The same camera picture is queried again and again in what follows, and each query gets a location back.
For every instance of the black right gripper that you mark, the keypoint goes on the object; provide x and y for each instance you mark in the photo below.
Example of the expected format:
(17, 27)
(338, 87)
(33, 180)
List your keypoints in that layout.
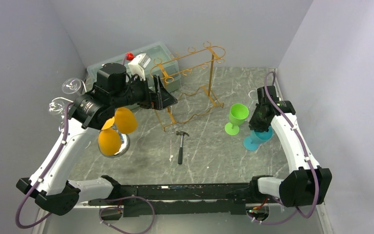
(253, 123)

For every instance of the green wine glass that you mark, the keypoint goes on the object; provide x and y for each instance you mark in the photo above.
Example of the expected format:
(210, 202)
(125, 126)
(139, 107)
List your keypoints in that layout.
(238, 113)

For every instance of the blue wine glass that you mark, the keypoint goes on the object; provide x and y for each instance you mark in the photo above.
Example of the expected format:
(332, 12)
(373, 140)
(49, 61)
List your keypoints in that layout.
(255, 139)

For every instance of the orange wine glass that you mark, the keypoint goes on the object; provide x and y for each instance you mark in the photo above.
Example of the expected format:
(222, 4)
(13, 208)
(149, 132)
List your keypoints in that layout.
(124, 119)
(109, 142)

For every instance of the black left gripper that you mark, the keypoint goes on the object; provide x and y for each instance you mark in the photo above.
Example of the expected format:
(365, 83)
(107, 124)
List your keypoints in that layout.
(161, 99)

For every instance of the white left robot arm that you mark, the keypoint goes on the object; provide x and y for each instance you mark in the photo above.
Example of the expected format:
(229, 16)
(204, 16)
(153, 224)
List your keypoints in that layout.
(103, 111)

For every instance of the black handled hammer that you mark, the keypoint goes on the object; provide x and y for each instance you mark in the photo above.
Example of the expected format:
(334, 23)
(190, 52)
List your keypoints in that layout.
(182, 134)

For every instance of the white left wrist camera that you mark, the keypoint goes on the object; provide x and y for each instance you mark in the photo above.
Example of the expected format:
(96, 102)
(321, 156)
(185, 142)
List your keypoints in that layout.
(138, 64)

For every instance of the clear plastic storage box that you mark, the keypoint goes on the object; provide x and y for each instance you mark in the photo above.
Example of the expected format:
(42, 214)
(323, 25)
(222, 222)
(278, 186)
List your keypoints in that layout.
(156, 51)

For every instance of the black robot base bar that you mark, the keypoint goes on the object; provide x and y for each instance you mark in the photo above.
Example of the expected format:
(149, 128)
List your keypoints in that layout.
(137, 200)

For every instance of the gold wire glass rack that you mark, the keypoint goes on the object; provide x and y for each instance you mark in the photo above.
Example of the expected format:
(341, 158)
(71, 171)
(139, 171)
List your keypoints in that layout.
(195, 95)

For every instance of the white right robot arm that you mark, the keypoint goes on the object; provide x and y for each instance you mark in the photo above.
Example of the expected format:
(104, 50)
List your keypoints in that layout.
(307, 182)

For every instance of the clear wine glass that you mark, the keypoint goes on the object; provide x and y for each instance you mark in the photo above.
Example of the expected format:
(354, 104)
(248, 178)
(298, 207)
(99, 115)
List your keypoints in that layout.
(253, 95)

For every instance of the chrome tree glass rack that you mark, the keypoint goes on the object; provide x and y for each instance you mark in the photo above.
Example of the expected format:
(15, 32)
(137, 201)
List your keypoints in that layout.
(124, 138)

